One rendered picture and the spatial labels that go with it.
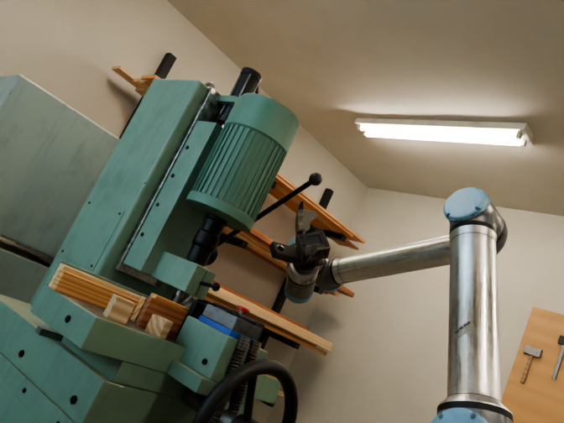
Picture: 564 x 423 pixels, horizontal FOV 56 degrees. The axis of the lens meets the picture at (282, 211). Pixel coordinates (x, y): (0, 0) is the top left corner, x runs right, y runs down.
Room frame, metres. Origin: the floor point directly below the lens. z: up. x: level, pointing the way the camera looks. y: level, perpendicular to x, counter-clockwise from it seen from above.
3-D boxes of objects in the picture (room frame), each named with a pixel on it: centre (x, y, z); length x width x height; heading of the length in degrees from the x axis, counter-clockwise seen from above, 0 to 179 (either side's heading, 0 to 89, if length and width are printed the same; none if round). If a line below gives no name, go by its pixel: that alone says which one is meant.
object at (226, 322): (1.17, -0.01, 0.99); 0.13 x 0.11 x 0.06; 138
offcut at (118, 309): (1.04, 0.20, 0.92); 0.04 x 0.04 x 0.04; 27
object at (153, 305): (1.22, 0.09, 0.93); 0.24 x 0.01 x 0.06; 138
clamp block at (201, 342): (1.17, -0.01, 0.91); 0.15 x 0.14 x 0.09; 138
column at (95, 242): (1.49, 0.36, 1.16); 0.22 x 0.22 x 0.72; 48
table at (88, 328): (1.23, 0.06, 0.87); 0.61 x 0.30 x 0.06; 138
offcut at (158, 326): (1.11, 0.13, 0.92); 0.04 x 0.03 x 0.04; 168
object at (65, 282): (1.32, 0.12, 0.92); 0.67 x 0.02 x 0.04; 138
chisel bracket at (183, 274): (1.31, 0.15, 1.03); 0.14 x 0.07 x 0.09; 48
